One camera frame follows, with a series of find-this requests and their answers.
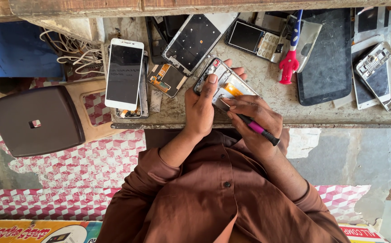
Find person's right hand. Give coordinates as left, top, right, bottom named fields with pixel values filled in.
left=222, top=95, right=290, bottom=159

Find person's left hand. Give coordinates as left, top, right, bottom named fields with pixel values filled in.
left=183, top=59, right=248, bottom=139

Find silver open-back phone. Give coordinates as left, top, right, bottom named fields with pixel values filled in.
left=193, top=58, right=260, bottom=112

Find black and pink screwdriver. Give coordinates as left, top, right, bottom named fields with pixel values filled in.
left=236, top=113, right=281, bottom=146

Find red white blue brush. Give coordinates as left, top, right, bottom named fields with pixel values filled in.
left=278, top=9, right=304, bottom=85

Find small keypad phone board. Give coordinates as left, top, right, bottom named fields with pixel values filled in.
left=225, top=18, right=284, bottom=63

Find display panel with orange flex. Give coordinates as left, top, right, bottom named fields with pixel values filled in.
left=147, top=63, right=188, bottom=98

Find clear plastic cover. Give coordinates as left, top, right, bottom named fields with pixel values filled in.
left=280, top=15, right=322, bottom=73

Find black tablet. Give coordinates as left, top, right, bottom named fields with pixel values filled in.
left=296, top=8, right=353, bottom=106

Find brown shirt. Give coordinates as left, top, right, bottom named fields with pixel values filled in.
left=96, top=128, right=351, bottom=243

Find black phone parts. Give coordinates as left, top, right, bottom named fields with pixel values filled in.
left=145, top=15, right=189, bottom=65

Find wooden shelf board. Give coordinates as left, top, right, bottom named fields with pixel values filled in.
left=0, top=0, right=391, bottom=24

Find white smartphone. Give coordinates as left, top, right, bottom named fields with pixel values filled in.
left=105, top=38, right=145, bottom=111

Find black and white screen panel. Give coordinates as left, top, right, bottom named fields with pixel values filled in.
left=354, top=7, right=391, bottom=44

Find beige plastic stool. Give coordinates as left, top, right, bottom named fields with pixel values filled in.
left=64, top=78, right=126, bottom=143

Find red and white printed carton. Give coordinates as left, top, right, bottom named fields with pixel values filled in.
left=339, top=223, right=390, bottom=243

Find pink white chequered floor mat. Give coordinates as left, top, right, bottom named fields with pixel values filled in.
left=0, top=78, right=371, bottom=225

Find dark brown plastic stool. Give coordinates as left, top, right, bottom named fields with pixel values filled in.
left=0, top=85, right=86, bottom=158

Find blue box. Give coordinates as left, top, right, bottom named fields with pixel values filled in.
left=0, top=21, right=64, bottom=78

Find colourful printed carton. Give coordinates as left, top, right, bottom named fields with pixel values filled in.
left=0, top=219, right=103, bottom=243

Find large white phone frame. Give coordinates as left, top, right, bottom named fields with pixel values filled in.
left=162, top=13, right=240, bottom=77

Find opened phone with silver frame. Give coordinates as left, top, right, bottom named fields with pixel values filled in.
left=109, top=51, right=149, bottom=119

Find silver phone mid-frame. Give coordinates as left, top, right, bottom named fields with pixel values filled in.
left=355, top=41, right=391, bottom=112

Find bundle of white cables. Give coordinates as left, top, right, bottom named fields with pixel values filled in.
left=40, top=29, right=105, bottom=75

